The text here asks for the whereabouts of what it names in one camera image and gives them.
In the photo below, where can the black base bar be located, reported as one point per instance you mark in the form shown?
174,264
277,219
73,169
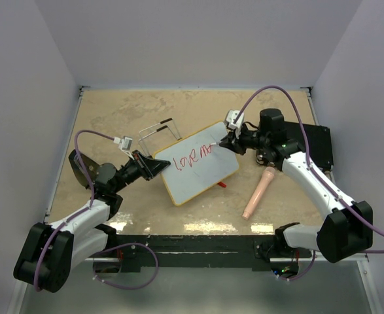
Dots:
254,252

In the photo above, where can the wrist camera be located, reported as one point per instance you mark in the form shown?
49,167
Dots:
234,120
124,144

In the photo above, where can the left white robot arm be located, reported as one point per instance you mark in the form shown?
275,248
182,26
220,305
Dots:
50,251

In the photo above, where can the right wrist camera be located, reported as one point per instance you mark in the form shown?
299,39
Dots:
234,120

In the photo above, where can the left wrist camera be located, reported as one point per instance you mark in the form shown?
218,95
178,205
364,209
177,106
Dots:
124,144

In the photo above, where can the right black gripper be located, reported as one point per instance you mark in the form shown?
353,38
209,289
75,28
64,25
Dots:
231,142

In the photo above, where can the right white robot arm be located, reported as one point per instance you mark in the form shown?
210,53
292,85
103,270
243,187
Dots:
346,227

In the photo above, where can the black hard case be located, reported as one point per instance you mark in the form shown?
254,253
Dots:
320,143

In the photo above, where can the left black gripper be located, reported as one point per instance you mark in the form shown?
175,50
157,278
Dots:
147,167

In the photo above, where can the yellow framed whiteboard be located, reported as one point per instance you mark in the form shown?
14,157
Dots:
196,166

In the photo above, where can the wire whiteboard stand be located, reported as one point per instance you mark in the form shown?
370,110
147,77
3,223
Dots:
167,124

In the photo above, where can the pink toy microphone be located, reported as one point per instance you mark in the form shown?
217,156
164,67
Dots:
267,176

